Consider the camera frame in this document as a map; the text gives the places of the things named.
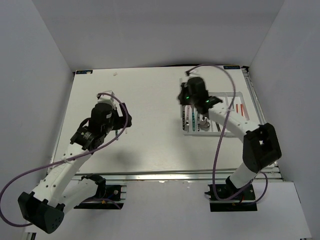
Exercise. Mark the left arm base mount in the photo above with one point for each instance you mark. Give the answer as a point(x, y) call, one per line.
point(107, 196)

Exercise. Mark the green handle knife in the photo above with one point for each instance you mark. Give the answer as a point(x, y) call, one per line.
point(117, 134)

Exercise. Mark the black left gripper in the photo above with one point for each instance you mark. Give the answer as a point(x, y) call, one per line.
point(121, 120)

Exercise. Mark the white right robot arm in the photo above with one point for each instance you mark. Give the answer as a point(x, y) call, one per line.
point(261, 147)

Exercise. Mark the pink handle spoon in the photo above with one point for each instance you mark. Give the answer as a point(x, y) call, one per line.
point(203, 121)

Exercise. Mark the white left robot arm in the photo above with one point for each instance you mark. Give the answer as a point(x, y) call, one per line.
point(46, 205)

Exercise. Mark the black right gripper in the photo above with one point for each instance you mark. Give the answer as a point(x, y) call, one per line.
point(184, 88)

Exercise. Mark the white cutlery tray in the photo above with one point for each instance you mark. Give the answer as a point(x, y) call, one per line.
point(222, 113)

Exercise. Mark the dark marbled handle fork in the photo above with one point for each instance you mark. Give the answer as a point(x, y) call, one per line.
point(185, 117)

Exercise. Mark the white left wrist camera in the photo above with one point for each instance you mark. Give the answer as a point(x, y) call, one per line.
point(107, 97)

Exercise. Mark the dark marbled handle knife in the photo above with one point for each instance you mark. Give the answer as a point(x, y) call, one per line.
point(218, 126)

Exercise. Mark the green handle spoon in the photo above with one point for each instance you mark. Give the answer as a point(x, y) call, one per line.
point(205, 126)

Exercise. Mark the green handle fork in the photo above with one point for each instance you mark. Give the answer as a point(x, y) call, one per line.
point(193, 118)

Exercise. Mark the dark marbled handle spoon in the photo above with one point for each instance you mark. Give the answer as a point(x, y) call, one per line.
point(198, 121)

